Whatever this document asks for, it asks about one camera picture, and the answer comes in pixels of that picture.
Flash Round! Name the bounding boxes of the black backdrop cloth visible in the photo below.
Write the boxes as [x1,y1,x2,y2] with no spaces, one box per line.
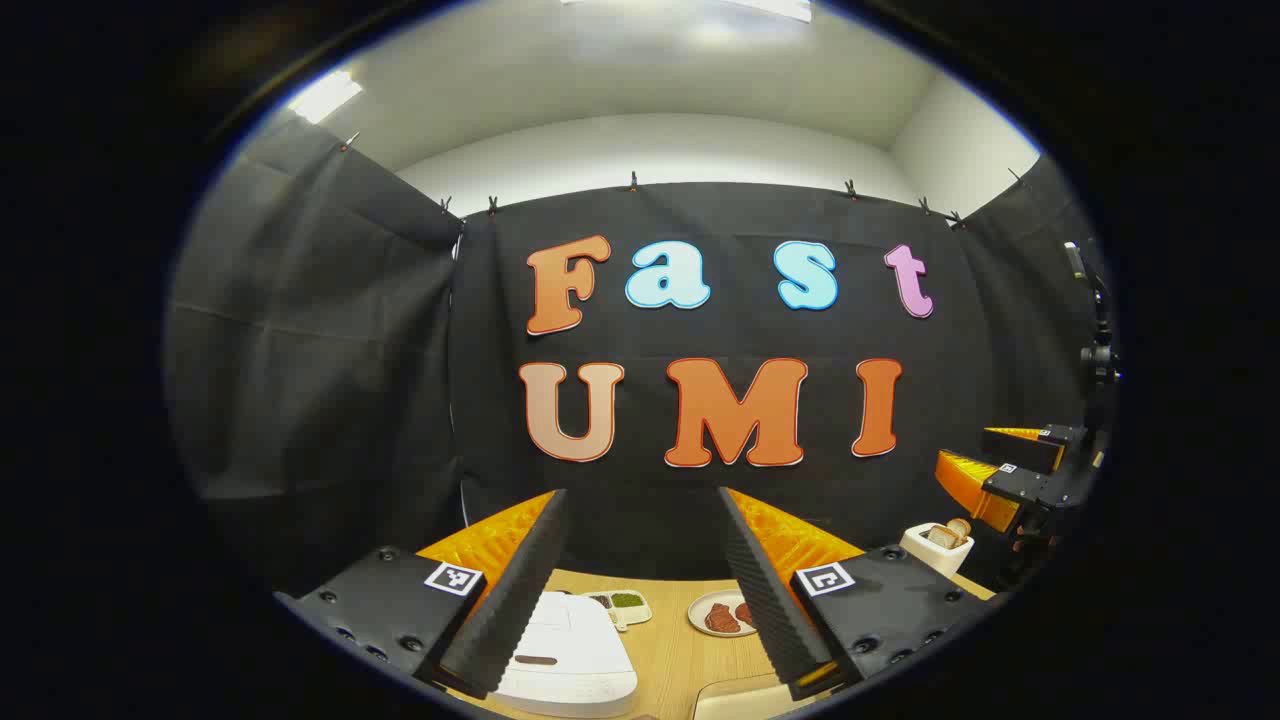
[165,110,1111,601]

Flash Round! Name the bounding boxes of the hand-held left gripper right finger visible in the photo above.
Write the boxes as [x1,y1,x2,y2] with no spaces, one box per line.
[719,487,997,702]

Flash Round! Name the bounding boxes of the white rice cooker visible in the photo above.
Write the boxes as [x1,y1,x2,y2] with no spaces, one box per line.
[495,592,639,718]

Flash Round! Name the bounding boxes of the white round plate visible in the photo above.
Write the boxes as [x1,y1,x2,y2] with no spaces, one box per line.
[688,590,758,638]

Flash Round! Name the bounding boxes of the ceiling light panel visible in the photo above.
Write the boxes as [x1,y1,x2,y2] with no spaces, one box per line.
[288,70,363,124]
[560,0,813,23]

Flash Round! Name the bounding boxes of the white divided seasoning dish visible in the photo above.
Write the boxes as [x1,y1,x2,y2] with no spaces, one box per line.
[583,590,653,631]

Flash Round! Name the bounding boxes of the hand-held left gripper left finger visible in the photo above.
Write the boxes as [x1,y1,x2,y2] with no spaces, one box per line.
[275,488,570,700]

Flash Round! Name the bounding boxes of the white toaster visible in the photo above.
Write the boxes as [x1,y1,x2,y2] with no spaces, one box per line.
[900,518,974,577]

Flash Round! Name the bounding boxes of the beige tray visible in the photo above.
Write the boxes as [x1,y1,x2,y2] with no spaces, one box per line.
[693,672,831,720]

